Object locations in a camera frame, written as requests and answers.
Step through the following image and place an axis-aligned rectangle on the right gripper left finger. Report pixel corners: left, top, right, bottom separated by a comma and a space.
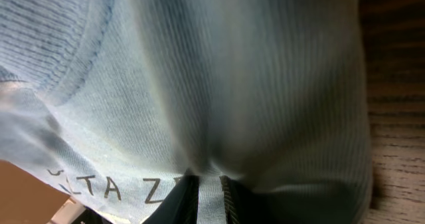
143, 175, 199, 224

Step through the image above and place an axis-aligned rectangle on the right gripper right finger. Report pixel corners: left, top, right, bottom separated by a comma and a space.
220, 175, 276, 224

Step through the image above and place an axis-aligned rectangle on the light blue printed t-shirt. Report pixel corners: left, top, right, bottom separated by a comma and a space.
1, 0, 373, 223

